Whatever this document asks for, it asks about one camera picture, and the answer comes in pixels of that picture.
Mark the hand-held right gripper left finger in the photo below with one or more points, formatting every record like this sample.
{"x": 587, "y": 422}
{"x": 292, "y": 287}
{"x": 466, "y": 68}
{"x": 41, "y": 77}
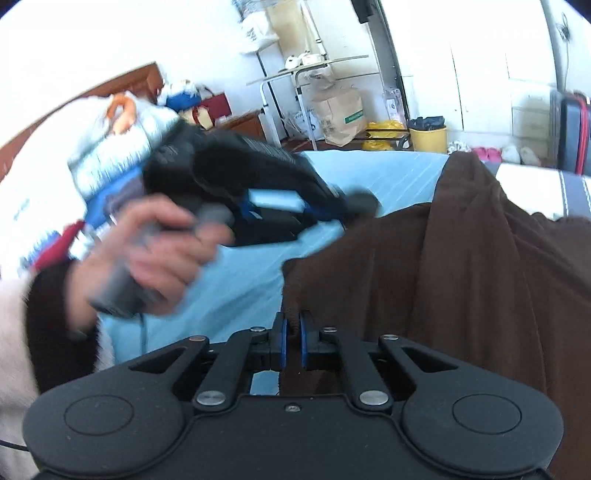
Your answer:
{"x": 282, "y": 344}

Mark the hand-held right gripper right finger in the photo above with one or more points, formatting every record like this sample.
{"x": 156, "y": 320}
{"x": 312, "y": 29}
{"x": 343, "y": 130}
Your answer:
{"x": 304, "y": 344}

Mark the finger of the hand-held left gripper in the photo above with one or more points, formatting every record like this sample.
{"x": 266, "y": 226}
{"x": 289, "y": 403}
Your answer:
{"x": 362, "y": 203}

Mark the dark brown garment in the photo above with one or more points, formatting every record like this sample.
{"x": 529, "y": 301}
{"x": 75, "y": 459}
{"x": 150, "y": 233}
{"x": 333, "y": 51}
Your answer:
{"x": 461, "y": 277}

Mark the person's left forearm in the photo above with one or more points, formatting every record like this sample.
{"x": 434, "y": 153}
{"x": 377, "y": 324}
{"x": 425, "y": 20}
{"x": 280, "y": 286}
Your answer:
{"x": 46, "y": 332}

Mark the dark metal clothes rack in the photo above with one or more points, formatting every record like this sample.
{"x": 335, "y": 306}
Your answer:
{"x": 392, "y": 69}

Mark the hanging dark clothes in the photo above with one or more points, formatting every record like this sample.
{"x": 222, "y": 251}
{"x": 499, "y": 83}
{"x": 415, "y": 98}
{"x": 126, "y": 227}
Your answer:
{"x": 364, "y": 9}

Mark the person's left hand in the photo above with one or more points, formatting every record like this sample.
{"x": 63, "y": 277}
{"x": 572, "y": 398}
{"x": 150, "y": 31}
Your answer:
{"x": 175, "y": 258}

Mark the wooden nightstand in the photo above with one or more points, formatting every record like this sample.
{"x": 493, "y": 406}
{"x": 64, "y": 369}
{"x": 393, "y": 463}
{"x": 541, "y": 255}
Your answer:
{"x": 242, "y": 124}

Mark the dark red box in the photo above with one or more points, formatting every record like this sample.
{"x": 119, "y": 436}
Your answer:
{"x": 214, "y": 106}

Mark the yellow plastic bag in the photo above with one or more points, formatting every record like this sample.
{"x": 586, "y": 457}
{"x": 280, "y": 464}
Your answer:
{"x": 383, "y": 134}

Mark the brown paper bag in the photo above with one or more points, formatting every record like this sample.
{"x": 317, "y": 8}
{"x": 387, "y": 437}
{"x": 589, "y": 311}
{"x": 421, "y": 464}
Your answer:
{"x": 339, "y": 117}

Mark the white printed bag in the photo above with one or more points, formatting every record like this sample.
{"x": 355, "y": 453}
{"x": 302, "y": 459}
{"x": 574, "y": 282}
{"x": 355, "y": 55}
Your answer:
{"x": 304, "y": 124}

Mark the blue and white bag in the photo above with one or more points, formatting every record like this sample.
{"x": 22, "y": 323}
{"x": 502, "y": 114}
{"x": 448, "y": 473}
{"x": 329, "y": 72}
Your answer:
{"x": 182, "y": 97}

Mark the yellow waste bin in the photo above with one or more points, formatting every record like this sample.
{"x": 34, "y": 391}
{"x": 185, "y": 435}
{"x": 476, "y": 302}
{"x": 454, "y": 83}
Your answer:
{"x": 429, "y": 138}

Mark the clear plastic bag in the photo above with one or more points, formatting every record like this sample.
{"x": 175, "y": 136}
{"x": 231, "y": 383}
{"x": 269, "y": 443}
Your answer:
{"x": 393, "y": 104}

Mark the white striped shoes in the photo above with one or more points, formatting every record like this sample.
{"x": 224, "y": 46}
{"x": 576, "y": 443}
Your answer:
{"x": 458, "y": 146}

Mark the folded printed quilt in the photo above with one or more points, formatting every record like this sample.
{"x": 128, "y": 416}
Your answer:
{"x": 120, "y": 152}

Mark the wooden headboard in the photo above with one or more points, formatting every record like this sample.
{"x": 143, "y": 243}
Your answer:
{"x": 138, "y": 83}

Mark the pink slippers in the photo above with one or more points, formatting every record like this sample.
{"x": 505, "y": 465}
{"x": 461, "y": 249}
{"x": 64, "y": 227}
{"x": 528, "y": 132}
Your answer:
{"x": 485, "y": 154}

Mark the white ceramic pot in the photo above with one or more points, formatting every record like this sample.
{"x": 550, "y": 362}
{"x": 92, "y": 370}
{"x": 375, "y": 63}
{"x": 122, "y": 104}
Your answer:
{"x": 302, "y": 60}

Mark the white plastic bag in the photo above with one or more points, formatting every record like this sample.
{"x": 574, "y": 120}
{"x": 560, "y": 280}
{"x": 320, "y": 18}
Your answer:
{"x": 256, "y": 32}

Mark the white slippers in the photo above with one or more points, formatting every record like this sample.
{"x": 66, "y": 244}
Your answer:
{"x": 519, "y": 156}

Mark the white wardrobe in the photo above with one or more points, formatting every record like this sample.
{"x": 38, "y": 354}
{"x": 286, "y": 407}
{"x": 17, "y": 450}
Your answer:
{"x": 485, "y": 69}

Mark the red cloth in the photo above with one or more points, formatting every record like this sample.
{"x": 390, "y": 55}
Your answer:
{"x": 51, "y": 251}

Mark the white metal frame table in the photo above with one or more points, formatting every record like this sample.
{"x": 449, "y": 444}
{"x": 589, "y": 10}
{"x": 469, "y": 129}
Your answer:
{"x": 264, "y": 101}

